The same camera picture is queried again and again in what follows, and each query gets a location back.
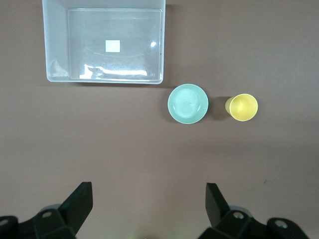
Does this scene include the white square label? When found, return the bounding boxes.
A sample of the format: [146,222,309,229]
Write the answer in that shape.
[105,39,121,53]

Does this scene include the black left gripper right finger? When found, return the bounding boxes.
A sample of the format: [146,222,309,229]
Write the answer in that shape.
[198,183,310,239]

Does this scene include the clear plastic bin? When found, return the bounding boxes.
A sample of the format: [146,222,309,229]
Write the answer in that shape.
[41,0,166,85]

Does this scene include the mint green bowl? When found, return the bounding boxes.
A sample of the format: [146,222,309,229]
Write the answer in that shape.
[167,84,209,125]

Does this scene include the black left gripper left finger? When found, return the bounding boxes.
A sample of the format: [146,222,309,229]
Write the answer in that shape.
[0,181,94,239]

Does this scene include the yellow plastic cup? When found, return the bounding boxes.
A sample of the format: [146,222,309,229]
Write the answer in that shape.
[225,93,259,122]

